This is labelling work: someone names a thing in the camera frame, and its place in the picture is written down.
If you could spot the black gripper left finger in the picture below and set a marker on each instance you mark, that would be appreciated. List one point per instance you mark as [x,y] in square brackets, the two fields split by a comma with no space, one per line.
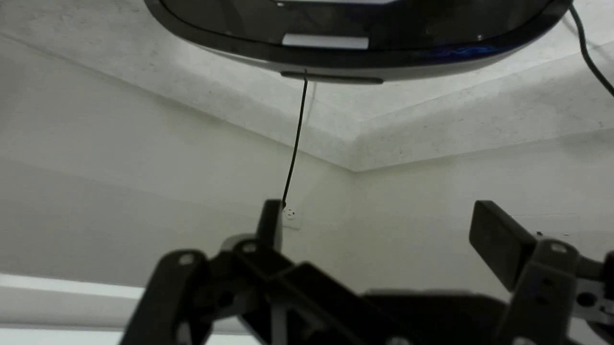
[257,300]

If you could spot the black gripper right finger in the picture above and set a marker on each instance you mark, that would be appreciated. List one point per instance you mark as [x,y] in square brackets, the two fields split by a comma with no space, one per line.
[550,288]

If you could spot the silver black rice cooker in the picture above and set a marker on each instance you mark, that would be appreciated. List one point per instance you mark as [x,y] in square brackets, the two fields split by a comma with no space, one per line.
[358,26]

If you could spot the white wall outlet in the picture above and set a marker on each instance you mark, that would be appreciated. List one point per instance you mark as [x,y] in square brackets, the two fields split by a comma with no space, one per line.
[293,219]

